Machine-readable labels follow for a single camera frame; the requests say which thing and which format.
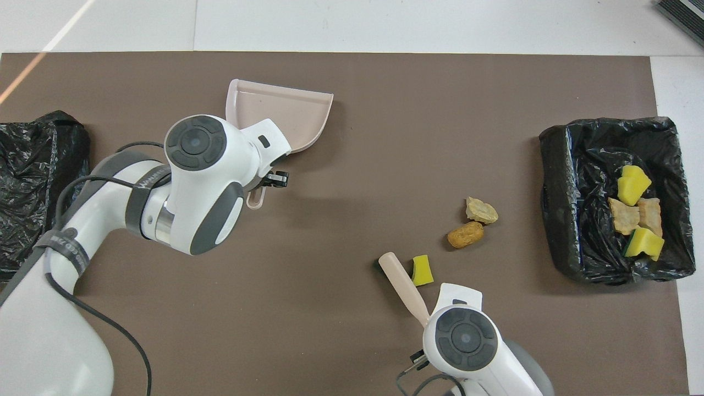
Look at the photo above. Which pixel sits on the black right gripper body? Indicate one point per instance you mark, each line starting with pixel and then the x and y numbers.
pixel 419 359

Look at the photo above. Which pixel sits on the beige plastic dustpan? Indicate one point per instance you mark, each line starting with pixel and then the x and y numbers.
pixel 286 110

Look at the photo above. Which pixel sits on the beige hand brush black bristles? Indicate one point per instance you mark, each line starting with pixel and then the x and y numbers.
pixel 404 286

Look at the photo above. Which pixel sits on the yellow green sponge piece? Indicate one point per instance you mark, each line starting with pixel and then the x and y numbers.
pixel 422 272
pixel 632 185
pixel 644 243

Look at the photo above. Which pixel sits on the brown potato-shaped lump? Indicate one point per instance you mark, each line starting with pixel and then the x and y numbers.
pixel 465 235

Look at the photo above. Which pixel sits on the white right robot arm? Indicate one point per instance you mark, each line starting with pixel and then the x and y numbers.
pixel 467 341

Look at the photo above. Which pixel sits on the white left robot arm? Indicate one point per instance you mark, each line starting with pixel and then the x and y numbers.
pixel 203 181

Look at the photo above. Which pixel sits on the bin lined with black bag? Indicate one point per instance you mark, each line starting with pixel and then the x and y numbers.
pixel 33 165
pixel 561 165

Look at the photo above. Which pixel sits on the brown paper table mat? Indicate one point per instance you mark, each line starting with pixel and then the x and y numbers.
pixel 440 110

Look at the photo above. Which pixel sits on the dark grey ribbed device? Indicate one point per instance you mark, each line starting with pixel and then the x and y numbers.
pixel 685 14

